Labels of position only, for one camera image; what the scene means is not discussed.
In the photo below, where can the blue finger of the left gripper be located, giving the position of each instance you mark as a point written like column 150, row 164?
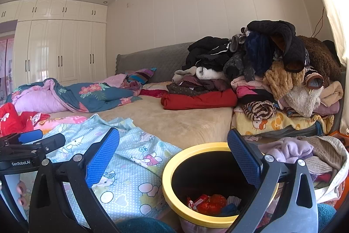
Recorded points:
column 30, row 136

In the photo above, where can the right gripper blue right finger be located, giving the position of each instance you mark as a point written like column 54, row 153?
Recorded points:
column 247, row 159

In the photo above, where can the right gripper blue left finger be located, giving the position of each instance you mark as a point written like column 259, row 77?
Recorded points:
column 99, row 155

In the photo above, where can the red plastic bag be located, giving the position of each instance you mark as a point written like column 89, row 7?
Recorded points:
column 210, row 205

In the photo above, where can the red wrapper packet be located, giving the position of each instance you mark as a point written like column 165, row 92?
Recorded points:
column 193, row 202

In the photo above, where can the yellow rimmed black trash bin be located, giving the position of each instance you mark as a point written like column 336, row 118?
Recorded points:
column 205, row 169

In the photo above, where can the person's left hand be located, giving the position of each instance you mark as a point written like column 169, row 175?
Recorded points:
column 22, row 191

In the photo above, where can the red cartoon print garment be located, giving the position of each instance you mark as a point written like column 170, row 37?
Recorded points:
column 13, row 122

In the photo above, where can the pink cartoon blanket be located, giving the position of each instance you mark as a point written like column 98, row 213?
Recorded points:
column 49, row 124

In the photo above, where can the light blue Hello Kitty sheet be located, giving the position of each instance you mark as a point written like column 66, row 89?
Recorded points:
column 131, row 184

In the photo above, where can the yellow cartoon blanket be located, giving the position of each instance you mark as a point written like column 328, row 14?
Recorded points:
column 281, row 125

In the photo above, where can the lavender knit sweater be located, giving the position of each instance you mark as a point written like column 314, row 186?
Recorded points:
column 287, row 150

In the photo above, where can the blue floral quilt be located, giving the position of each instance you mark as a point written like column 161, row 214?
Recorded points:
column 49, row 96

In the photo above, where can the blue crumpled cloth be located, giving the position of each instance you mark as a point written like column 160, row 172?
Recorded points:
column 229, row 210

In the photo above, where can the tiger stripe garment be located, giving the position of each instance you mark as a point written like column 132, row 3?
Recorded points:
column 259, row 110

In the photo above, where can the red folded garment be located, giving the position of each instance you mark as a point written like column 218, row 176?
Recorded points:
column 214, row 99

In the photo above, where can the beige bed cover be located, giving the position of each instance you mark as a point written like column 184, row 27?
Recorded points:
column 183, row 128

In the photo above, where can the mustard fuzzy garment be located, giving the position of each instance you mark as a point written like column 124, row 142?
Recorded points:
column 281, row 81

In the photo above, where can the pink Hello Kitty curtain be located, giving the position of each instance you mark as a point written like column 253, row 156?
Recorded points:
column 6, row 59

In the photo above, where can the striped colourful pillow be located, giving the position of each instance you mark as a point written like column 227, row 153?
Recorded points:
column 137, row 79

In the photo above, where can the white built-in wardrobe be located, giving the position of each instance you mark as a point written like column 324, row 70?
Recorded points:
column 61, row 39

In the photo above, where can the black clothes pile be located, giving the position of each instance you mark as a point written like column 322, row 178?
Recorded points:
column 251, row 52

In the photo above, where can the grey quilted headboard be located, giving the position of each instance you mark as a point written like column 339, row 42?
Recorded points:
column 165, row 59

